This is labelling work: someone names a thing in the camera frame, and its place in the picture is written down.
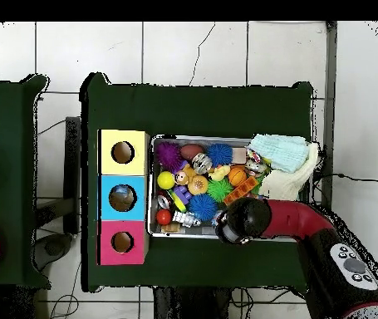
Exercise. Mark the mint green cloth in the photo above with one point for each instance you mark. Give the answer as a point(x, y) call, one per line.
point(281, 151)

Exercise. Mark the cream knitted cloth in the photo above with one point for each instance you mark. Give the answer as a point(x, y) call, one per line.
point(285, 186)

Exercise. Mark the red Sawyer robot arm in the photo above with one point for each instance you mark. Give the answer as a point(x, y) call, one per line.
point(295, 219)

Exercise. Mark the wooden box with three holes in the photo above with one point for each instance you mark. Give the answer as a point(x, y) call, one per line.
point(135, 166)

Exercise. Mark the yellow ball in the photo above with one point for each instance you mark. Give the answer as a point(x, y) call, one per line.
point(166, 180)

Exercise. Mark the purple spiky ball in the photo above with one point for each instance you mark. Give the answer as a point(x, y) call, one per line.
point(168, 156)

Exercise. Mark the blue rubber koosh ball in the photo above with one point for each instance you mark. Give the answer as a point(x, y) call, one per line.
point(203, 206)
point(220, 155)

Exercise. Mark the green rubber koosh ball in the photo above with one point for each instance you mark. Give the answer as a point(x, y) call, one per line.
point(219, 190)

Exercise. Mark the orange toy basketball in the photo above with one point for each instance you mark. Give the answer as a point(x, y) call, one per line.
point(237, 176)

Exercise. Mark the orange plastic bubble tray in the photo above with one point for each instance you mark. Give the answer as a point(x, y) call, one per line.
point(241, 190)

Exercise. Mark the dark green table cloth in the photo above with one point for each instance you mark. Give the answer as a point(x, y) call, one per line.
point(5, 116)
point(192, 109)

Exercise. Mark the black stand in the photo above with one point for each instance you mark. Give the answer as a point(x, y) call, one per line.
point(72, 159)

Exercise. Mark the dark grey rounded base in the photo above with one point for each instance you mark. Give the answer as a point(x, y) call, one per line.
point(54, 247)

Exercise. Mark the grey metal bar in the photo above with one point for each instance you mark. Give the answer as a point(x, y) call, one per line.
point(329, 99)

